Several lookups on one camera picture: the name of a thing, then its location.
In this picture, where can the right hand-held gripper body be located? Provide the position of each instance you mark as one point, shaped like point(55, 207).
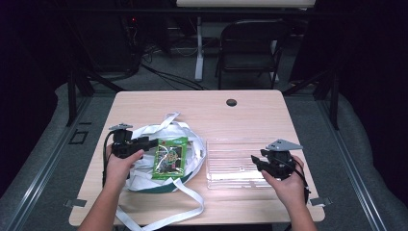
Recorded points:
point(278, 160)

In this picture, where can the person's left hand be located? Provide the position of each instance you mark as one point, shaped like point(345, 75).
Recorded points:
point(119, 168)

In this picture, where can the grey table bracket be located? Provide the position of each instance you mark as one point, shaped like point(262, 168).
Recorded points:
point(320, 201)
point(75, 202)

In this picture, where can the aluminium floor rail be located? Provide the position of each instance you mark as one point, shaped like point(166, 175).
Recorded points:
point(41, 179)
point(349, 166)

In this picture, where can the person's right hand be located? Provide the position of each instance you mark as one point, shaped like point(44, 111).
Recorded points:
point(288, 189)

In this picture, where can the green snack packet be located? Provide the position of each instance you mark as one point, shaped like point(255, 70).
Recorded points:
point(170, 159)

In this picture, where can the black folding chair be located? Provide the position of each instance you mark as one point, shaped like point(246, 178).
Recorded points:
point(250, 51)

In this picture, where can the white background desk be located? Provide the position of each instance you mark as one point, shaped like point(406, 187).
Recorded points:
point(199, 48)

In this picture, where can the white tote bag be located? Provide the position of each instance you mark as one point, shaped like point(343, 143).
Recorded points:
point(192, 150)

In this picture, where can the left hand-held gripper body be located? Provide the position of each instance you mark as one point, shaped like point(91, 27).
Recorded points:
point(123, 146)

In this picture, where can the black metal frame stand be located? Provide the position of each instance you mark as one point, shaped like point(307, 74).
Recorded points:
point(333, 96)
point(72, 96)

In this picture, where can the clear plastic tray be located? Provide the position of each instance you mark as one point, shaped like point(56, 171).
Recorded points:
point(231, 166)

